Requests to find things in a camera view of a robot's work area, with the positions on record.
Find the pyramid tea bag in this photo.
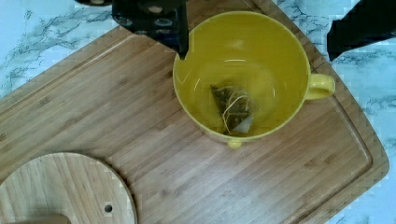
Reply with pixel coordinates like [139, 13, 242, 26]
[210, 85, 256, 135]

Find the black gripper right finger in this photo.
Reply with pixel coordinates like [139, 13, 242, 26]
[327, 0, 396, 62]

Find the bamboo cutting board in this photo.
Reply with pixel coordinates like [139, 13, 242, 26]
[1, 0, 395, 224]

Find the yellow ceramic mug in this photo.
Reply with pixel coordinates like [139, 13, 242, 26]
[173, 11, 335, 148]

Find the round wooden mug stand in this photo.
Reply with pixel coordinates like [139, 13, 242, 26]
[1, 152, 138, 224]

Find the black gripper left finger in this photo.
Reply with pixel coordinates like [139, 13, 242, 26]
[112, 0, 189, 60]

